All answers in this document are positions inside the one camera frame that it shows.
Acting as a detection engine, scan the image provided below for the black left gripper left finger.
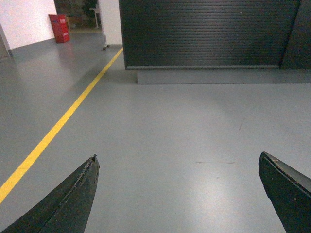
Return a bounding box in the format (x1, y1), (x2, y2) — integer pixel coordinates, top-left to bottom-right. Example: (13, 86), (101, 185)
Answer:
(3, 155), (100, 233)

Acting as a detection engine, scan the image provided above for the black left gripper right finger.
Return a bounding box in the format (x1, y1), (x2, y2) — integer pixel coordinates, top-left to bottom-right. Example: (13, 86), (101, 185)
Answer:
(259, 152), (311, 233)

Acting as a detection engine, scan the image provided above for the black slatted checkout counter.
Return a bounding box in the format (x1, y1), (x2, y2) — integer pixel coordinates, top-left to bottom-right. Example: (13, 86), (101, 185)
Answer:
(119, 0), (311, 70)

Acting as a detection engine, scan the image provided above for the red box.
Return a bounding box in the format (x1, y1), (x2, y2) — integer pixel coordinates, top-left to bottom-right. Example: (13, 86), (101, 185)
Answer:
(49, 14), (70, 43)

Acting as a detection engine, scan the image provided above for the white rolling partition panel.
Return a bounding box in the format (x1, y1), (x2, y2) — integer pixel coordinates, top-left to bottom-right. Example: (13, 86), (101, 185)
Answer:
(98, 0), (122, 50)

